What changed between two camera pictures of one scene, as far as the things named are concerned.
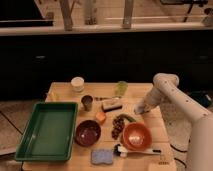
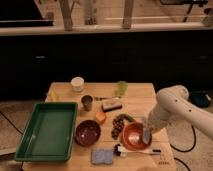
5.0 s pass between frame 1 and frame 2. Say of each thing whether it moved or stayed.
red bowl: stayed
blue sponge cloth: stayed
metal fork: stayed
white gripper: moved
